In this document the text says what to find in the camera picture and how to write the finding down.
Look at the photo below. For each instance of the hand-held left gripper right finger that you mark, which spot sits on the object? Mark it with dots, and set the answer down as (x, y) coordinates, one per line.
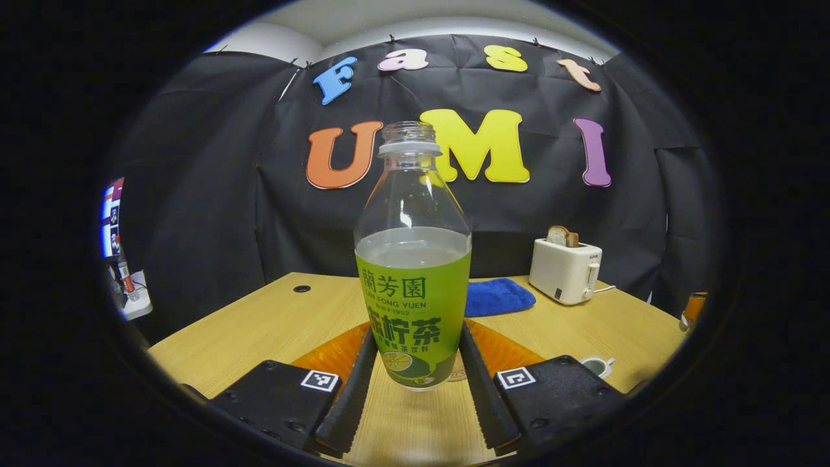
(483, 402)

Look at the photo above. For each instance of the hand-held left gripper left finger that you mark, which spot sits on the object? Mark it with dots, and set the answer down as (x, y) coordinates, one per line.
(350, 402)

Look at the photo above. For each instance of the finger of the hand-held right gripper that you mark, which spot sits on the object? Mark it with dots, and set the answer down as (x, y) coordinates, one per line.
(692, 311)

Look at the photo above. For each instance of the round brown coaster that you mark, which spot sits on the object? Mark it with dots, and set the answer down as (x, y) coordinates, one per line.
(458, 375)

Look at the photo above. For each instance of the white ceramic teacup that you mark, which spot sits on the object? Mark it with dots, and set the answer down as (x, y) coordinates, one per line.
(595, 367)

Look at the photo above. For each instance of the green label water bottle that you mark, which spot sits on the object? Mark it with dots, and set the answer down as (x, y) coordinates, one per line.
(412, 292)

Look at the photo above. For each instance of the small red bottle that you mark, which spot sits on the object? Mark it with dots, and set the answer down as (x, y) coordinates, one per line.
(128, 284)

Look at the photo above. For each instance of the blue towel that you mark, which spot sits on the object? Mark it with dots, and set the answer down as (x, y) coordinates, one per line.
(496, 297)

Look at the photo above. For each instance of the white toaster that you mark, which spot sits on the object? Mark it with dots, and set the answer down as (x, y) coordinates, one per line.
(561, 272)

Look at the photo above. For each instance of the bread slice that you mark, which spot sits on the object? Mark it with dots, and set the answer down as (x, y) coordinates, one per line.
(561, 236)

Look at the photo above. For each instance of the white power strip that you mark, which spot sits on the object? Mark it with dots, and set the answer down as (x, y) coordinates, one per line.
(139, 305)

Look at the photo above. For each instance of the black backdrop cloth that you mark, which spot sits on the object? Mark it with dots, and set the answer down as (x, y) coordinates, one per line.
(214, 194)

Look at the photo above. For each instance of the wall poster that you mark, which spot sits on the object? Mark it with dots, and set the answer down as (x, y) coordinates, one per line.
(111, 220)

